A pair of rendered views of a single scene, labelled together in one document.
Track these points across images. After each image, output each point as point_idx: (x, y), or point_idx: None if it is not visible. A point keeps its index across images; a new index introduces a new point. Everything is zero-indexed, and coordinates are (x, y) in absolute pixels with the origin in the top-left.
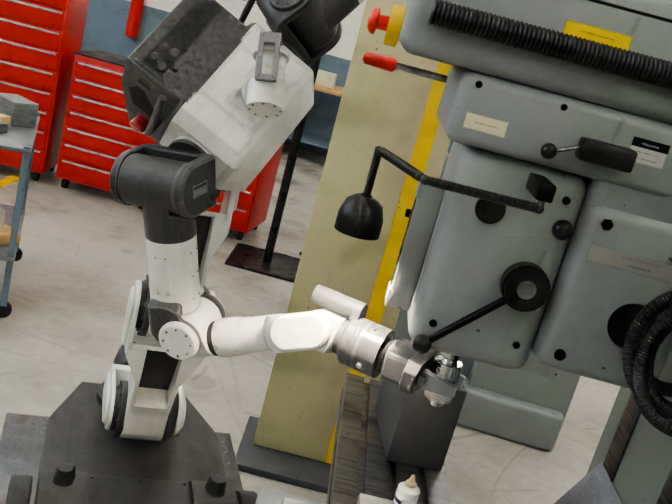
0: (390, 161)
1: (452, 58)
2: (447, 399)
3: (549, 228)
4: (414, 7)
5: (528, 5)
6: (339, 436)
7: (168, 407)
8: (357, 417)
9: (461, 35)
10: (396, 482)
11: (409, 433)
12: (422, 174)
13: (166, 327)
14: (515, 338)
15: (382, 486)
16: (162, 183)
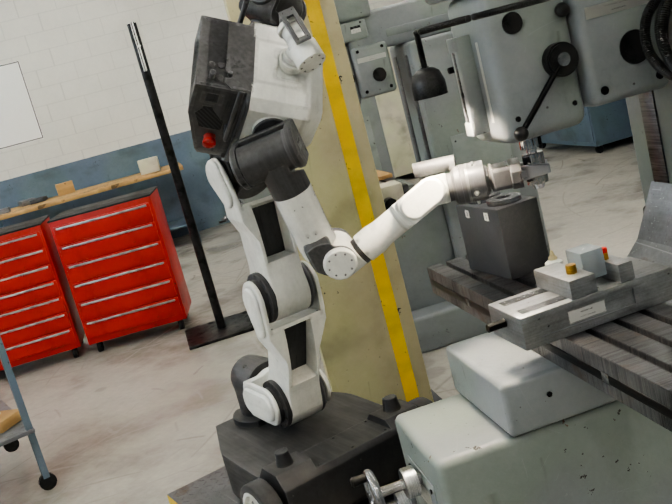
0: (434, 29)
1: None
2: (546, 177)
3: (552, 15)
4: None
5: None
6: (467, 289)
7: (317, 372)
8: (465, 277)
9: None
10: (532, 284)
11: (516, 250)
12: (469, 15)
13: (327, 257)
14: (571, 98)
15: (526, 288)
16: (276, 149)
